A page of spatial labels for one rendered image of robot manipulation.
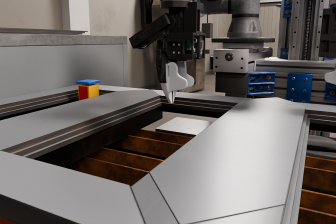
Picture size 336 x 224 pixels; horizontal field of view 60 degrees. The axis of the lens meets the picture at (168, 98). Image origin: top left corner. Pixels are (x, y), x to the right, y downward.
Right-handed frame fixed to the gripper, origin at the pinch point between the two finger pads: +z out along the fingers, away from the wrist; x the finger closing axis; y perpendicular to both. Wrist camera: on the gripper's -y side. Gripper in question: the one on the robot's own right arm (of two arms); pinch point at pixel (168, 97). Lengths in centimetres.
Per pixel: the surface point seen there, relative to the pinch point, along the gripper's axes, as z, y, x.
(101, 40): -12, -63, 54
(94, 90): 5.0, -40.7, 22.4
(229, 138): 5.9, 15.3, -4.5
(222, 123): 5.8, 11.2, 4.6
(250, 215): 6.0, 23.9, -27.6
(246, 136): 5.8, 18.0, -1.9
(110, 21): -44, -297, 361
